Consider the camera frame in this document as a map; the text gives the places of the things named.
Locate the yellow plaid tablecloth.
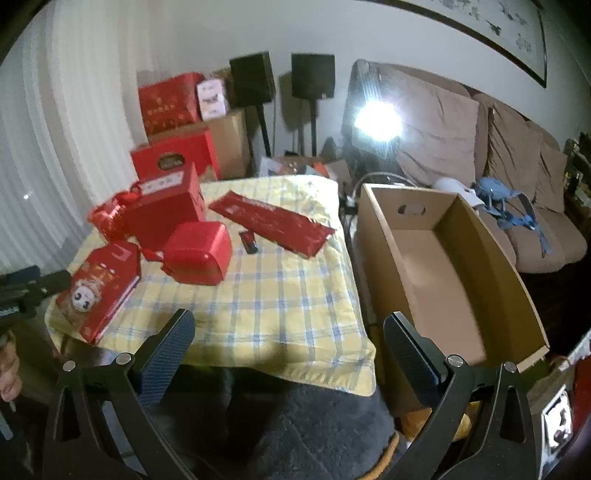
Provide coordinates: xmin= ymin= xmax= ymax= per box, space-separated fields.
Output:
xmin=44 ymin=175 xmax=377 ymax=398

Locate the beige sofa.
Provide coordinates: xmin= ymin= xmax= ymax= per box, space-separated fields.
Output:
xmin=342 ymin=59 xmax=589 ymax=275

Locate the white curved plastic shell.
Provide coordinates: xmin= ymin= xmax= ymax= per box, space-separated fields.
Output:
xmin=431 ymin=178 xmax=483 ymax=208

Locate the chrome metal bracket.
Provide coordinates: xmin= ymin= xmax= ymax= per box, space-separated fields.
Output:
xmin=542 ymin=384 xmax=574 ymax=459

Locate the bright panel lamp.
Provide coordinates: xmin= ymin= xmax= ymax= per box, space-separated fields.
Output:
xmin=351 ymin=99 xmax=402 ymax=144

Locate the red chocolate gift bag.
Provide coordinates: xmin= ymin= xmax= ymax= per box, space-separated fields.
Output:
xmin=130 ymin=129 xmax=221 ymax=183

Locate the white pink carton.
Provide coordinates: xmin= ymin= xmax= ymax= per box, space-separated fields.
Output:
xmin=196 ymin=78 xmax=230 ymax=121

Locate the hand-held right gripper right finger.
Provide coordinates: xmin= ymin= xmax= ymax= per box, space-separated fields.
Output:
xmin=382 ymin=311 xmax=543 ymax=480

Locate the red raffia string ball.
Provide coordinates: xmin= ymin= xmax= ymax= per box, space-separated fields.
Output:
xmin=88 ymin=189 xmax=134 ymax=243

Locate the person's left hand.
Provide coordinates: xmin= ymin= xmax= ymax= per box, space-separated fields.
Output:
xmin=0 ymin=342 xmax=21 ymax=403

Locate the framed ink painting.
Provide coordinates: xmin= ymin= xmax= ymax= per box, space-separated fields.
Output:
xmin=374 ymin=0 xmax=548 ymax=88

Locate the black speaker on stand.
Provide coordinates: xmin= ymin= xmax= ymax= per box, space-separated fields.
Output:
xmin=229 ymin=52 xmax=278 ymax=160
xmin=291 ymin=53 xmax=335 ymax=158

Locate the cluttered dark shelf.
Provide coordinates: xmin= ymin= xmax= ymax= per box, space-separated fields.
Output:
xmin=562 ymin=133 xmax=591 ymax=217

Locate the long red packet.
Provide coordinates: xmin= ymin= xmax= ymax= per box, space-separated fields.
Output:
xmin=209 ymin=190 xmax=337 ymax=258

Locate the clear plastic toy package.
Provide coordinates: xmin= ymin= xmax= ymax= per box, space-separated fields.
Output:
xmin=259 ymin=156 xmax=324 ymax=178

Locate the brown cardboard box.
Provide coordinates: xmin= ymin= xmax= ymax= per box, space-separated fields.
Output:
xmin=353 ymin=182 xmax=551 ymax=411

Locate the white cable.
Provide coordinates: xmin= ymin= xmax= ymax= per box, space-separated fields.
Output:
xmin=351 ymin=172 xmax=407 ymax=204

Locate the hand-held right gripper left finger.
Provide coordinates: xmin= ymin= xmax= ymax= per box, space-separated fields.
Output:
xmin=44 ymin=308 xmax=197 ymax=480

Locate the red rounded gift box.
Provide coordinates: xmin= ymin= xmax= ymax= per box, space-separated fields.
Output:
xmin=161 ymin=220 xmax=232 ymax=285

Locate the red gold patterned box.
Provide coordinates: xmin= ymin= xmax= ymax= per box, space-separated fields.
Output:
xmin=137 ymin=72 xmax=206 ymax=136

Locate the red cartoon print gift box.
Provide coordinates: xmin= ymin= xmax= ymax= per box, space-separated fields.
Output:
xmin=55 ymin=241 xmax=141 ymax=344

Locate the white curtain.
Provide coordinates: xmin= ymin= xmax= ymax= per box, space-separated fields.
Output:
xmin=0 ymin=9 xmax=153 ymax=278

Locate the red gift box with ribbon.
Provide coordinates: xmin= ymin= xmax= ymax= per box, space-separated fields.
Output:
xmin=124 ymin=161 xmax=206 ymax=252

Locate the large beige sofa cushion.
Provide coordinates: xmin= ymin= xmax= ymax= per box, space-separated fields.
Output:
xmin=397 ymin=83 xmax=481 ymax=185

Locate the large closed cardboard carton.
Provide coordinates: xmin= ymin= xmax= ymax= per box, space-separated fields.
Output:
xmin=148 ymin=108 xmax=252 ymax=181

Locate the grey fuzzy cloth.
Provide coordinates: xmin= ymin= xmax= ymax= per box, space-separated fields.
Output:
xmin=226 ymin=369 xmax=402 ymax=480

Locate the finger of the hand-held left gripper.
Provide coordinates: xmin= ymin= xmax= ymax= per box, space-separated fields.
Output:
xmin=27 ymin=269 xmax=73 ymax=299

